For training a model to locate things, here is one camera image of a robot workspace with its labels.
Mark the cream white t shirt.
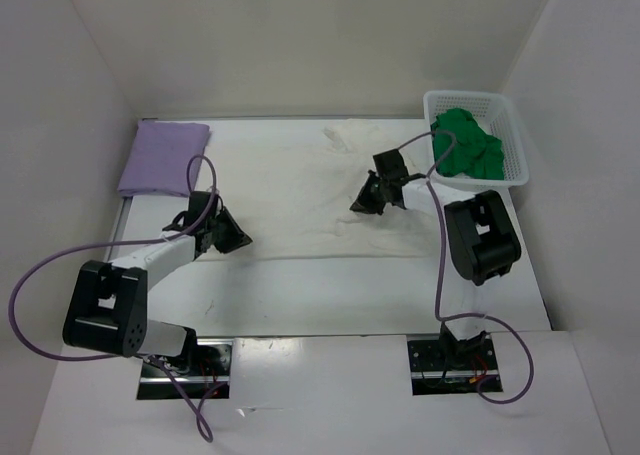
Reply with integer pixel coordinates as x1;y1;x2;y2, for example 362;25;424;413
197;119;439;261

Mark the purple t shirt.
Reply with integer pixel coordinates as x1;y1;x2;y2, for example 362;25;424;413
117;120;210;197

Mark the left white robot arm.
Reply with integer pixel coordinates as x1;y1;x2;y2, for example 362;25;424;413
62;191;252;375

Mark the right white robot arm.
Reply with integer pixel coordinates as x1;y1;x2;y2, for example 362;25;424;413
350;149;522;368

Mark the green t shirt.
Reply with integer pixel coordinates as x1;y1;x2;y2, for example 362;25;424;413
431;108;505;180

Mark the white plastic basket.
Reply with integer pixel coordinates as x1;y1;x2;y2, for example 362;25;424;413
423;90;529;191

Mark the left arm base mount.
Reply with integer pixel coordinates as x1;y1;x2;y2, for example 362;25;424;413
136;338;234;401

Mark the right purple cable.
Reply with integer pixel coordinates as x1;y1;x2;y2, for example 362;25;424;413
397;131;535;406

